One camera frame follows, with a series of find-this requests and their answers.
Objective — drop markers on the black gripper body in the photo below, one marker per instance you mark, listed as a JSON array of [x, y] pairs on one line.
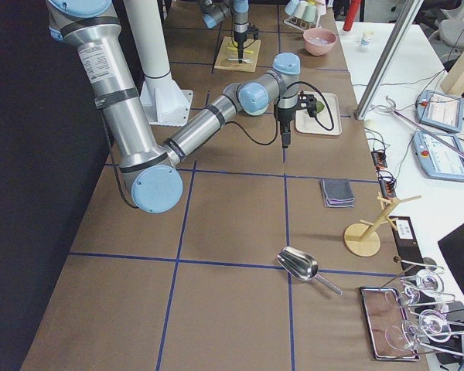
[[284, 117], [240, 38]]

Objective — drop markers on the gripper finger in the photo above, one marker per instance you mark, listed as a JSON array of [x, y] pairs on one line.
[[285, 139], [240, 54]]

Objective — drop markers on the white plastic spoon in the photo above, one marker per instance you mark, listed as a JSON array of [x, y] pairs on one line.
[[247, 60]]

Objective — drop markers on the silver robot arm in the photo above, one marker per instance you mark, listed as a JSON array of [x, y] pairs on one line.
[[214, 13], [149, 124]]

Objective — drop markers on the pink bowl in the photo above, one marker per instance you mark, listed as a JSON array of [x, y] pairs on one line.
[[319, 50]]

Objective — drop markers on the yellow plastic knife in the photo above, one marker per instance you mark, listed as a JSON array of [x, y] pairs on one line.
[[233, 47]]

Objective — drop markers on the bamboo cutting board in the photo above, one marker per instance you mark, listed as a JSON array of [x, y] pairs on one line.
[[221, 62]]

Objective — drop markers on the cream rabbit tray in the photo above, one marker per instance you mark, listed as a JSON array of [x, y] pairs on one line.
[[326, 122]]

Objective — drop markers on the green avocado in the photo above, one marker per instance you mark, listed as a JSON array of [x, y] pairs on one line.
[[320, 106]]

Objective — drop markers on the pastel cups rack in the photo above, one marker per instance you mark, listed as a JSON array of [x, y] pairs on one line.
[[303, 14]]

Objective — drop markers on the grey folded cloth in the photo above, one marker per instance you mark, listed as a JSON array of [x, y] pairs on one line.
[[337, 193]]

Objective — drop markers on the clear ice cubes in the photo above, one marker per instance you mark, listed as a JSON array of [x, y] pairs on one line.
[[318, 40]]

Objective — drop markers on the black power strip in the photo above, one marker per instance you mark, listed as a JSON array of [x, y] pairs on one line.
[[379, 158]]

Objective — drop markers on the red cylinder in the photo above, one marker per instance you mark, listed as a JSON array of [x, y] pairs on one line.
[[354, 7]]

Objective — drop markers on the wooden cup stand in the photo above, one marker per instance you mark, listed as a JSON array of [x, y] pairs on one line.
[[361, 238]]

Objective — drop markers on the steel scoop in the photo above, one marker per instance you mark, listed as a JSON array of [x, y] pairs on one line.
[[303, 267]]

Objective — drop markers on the lower teach pendant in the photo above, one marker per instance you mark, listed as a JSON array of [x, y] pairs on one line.
[[439, 156]]

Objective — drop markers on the teach pendant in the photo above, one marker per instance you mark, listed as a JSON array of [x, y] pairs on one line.
[[440, 110], [439, 156]]

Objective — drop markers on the upper teach pendant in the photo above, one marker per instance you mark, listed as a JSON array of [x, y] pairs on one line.
[[440, 110]]

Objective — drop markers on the wine glass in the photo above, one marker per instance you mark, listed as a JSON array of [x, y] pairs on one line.
[[410, 336], [421, 289]]

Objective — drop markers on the black framed metal tray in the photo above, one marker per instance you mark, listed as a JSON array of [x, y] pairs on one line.
[[384, 316]]

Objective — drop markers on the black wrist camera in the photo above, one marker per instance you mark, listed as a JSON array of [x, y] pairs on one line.
[[307, 102]]

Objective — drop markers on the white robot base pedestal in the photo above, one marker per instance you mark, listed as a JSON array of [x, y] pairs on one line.
[[163, 101]]

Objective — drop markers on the aluminium camera post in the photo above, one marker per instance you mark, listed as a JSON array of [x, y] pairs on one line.
[[399, 31]]

